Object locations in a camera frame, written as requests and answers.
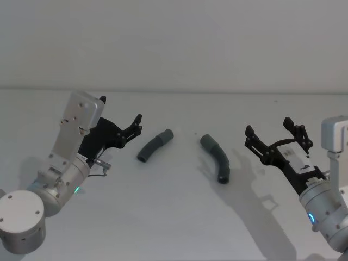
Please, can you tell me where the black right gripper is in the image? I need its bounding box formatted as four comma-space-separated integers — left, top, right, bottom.
244, 117, 327, 196

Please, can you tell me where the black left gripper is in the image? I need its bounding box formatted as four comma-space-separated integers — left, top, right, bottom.
78, 95, 144, 163

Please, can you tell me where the white table cloth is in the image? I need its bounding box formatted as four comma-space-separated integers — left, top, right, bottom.
0, 86, 348, 261

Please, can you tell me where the short curved grey hose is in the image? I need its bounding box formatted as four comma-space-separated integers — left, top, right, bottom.
136, 128, 175, 164

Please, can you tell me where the thin dark gripper cable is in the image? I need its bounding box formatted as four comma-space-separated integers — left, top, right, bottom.
85, 159, 113, 179

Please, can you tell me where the long curved grey hose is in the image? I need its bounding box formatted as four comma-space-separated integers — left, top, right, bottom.
199, 134, 231, 185

